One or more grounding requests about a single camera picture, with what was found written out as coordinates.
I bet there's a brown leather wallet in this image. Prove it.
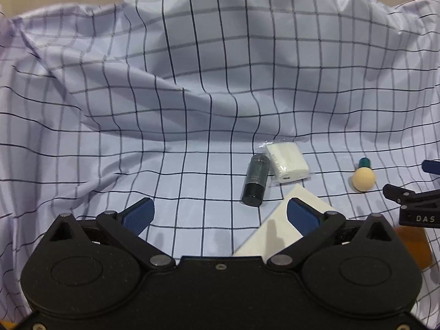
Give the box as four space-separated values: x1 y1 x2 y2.
395 226 433 270

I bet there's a white phone box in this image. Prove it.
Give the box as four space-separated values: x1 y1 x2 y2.
234 186 335 262

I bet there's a dark grey bottle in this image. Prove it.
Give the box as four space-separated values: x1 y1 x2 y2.
241 153 270 207

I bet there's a checkered lavender sheet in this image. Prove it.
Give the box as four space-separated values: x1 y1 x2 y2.
1 0 439 323

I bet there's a white tissue pack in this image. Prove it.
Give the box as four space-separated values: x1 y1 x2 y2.
264 142 310 184

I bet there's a beige makeup sponge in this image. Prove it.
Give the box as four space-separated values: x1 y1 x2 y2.
351 157 376 192

